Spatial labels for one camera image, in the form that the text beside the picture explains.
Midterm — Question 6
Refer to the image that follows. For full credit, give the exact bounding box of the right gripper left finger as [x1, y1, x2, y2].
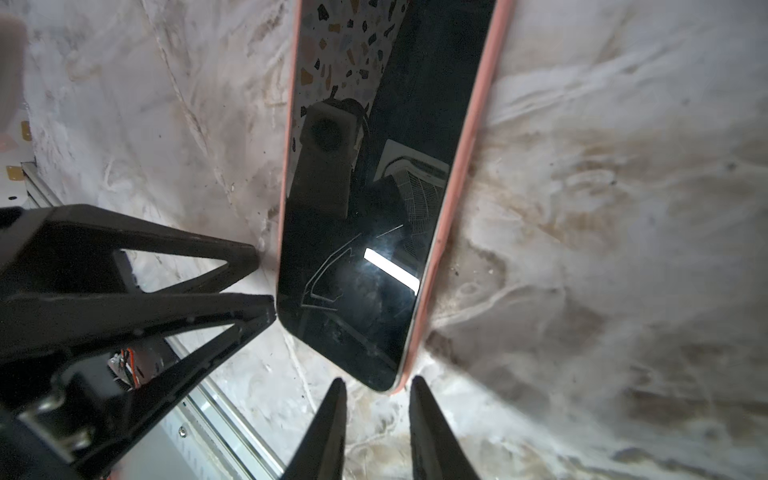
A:
[281, 378, 347, 480]

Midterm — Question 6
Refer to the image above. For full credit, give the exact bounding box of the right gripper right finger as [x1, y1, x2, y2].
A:
[409, 376, 480, 480]

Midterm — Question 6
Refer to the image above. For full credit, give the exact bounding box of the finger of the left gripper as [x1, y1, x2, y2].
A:
[1, 204, 260, 294]
[1, 292, 275, 479]

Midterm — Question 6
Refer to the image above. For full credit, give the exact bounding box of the silver edged phone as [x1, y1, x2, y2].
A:
[277, 0, 499, 392]

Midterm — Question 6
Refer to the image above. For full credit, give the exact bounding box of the pink phone case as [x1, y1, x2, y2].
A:
[275, 0, 517, 395]

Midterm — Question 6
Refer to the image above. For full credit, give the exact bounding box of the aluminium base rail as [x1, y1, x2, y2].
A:
[20, 162, 284, 479]

